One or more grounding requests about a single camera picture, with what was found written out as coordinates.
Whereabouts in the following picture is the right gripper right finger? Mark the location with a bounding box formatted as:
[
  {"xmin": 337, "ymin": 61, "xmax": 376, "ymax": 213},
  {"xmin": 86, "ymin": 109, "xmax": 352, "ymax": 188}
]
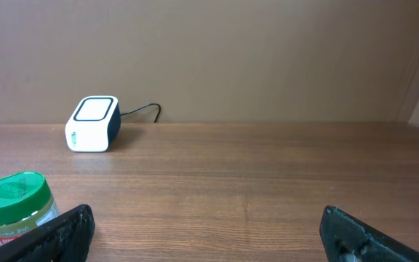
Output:
[{"xmin": 319, "ymin": 205, "xmax": 419, "ymax": 262}]

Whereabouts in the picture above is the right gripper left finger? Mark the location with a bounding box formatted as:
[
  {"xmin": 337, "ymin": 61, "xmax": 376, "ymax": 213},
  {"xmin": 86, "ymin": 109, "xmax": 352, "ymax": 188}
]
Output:
[{"xmin": 0, "ymin": 204, "xmax": 95, "ymax": 262}]

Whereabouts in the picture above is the green lid jar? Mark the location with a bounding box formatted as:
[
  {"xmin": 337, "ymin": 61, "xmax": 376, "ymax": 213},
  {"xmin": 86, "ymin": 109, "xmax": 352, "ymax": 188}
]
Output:
[{"xmin": 0, "ymin": 171, "xmax": 60, "ymax": 246}]

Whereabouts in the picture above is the white barcode scanner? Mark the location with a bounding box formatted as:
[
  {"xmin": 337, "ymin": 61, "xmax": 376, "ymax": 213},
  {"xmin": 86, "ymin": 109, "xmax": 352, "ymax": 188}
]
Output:
[{"xmin": 65, "ymin": 95, "xmax": 121, "ymax": 152}]

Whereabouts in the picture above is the scanner black cable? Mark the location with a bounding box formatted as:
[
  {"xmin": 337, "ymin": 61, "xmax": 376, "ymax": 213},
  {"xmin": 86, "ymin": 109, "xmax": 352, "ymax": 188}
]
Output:
[{"xmin": 119, "ymin": 103, "xmax": 162, "ymax": 124}]

